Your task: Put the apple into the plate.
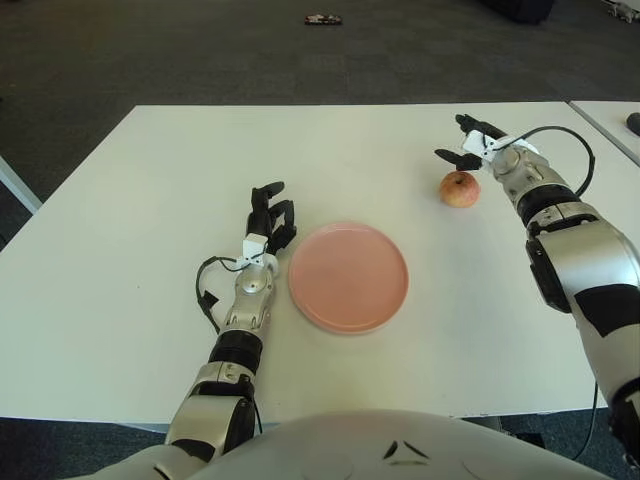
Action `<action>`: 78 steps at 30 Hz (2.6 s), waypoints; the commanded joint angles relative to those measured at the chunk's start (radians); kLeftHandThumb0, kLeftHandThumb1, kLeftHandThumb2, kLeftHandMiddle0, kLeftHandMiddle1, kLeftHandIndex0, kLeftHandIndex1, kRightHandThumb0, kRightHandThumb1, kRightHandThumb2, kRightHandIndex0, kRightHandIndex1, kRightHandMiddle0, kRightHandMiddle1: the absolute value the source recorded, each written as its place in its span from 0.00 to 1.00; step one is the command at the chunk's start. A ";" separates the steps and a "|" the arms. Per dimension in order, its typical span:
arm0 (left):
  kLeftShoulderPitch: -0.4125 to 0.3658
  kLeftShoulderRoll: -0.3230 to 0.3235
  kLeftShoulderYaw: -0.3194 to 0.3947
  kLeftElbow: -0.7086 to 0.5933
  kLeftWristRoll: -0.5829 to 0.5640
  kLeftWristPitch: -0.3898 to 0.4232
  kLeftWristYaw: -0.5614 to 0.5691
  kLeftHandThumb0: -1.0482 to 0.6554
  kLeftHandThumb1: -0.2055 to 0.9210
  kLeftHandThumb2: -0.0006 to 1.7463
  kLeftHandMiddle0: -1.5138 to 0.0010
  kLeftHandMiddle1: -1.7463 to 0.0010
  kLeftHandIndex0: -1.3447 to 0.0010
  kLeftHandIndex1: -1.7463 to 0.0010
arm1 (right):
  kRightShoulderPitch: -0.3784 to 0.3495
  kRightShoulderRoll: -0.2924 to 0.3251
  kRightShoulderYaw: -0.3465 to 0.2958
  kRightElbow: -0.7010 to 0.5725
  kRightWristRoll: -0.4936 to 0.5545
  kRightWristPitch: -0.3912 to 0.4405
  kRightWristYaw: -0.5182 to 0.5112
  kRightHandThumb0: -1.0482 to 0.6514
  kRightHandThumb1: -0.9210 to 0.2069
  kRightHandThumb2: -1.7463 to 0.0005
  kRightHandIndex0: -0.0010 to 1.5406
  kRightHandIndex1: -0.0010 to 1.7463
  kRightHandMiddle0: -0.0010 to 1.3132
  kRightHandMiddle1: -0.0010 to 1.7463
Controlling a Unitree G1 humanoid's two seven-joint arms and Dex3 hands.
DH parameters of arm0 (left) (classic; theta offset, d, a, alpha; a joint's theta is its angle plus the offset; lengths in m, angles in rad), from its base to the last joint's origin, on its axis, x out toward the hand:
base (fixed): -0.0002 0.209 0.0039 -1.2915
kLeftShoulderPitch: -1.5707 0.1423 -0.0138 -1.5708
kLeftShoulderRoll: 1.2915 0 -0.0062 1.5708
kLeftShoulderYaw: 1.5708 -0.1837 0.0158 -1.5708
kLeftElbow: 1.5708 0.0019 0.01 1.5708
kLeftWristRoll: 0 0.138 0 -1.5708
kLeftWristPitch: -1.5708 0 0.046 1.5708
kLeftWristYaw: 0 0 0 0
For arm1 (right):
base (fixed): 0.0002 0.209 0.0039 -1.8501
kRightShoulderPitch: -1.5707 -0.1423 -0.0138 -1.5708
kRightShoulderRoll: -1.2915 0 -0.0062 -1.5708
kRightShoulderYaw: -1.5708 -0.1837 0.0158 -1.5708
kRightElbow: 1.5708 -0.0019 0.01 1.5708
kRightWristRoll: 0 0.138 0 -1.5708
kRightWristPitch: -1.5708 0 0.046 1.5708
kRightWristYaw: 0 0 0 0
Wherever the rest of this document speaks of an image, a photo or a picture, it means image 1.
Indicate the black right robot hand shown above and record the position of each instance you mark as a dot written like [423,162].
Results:
[467,161]

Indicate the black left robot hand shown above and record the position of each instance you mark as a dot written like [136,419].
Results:
[262,220]

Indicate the red yellow apple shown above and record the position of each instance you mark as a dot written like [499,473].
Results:
[460,192]

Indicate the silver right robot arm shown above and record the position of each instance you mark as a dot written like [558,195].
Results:
[575,250]

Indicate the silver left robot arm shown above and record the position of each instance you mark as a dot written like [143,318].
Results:
[250,300]

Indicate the pink round plate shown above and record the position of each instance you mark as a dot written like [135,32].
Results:
[350,277]

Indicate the large black case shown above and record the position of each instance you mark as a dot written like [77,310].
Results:
[525,10]

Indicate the dark grey handheld controller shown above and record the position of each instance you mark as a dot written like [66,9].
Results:
[635,121]

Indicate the small patterned flat item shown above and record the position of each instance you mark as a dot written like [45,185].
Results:
[324,20]

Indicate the grey crumpled cloth item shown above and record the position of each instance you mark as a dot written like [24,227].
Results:
[625,11]

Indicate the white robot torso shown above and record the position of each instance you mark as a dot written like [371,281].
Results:
[325,450]

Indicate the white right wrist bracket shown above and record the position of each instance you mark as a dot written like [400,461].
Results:
[474,142]

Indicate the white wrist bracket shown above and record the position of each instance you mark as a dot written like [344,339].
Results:
[254,246]
[474,142]

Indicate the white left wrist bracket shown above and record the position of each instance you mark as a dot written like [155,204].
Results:
[254,246]

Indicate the white desk frame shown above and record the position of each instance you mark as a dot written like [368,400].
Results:
[17,195]

